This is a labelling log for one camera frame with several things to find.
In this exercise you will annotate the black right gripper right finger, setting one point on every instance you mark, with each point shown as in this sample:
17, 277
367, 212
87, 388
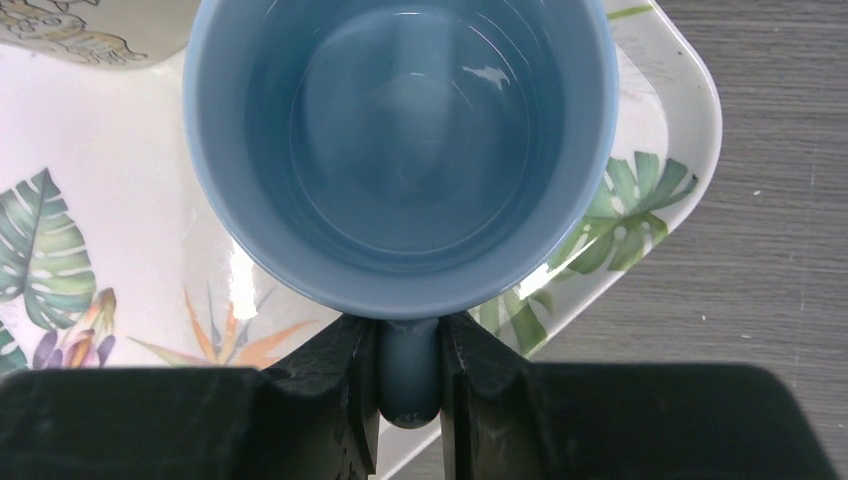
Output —
506, 417

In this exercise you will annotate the light blue mug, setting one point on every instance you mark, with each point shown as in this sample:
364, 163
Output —
400, 161

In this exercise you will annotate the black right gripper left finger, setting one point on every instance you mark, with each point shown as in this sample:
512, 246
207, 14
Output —
311, 415

